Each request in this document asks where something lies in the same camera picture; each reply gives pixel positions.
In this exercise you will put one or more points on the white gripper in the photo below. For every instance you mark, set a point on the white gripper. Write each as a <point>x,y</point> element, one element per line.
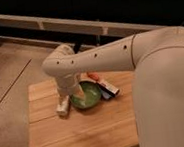
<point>69,85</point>

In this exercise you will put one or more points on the orange red pepper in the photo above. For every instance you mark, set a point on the orange red pepper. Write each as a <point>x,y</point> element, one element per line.
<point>93,76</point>

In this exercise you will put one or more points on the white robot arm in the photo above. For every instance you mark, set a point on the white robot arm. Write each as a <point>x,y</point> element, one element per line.
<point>157,59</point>

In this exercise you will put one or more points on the green bowl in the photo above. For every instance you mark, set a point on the green bowl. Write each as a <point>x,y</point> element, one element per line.
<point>92,95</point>

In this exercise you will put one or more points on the white bottle lying down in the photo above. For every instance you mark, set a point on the white bottle lying down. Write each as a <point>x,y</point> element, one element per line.
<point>63,106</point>

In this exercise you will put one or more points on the black bracket on floor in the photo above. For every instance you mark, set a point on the black bracket on floor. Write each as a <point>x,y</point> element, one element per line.
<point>77,47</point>

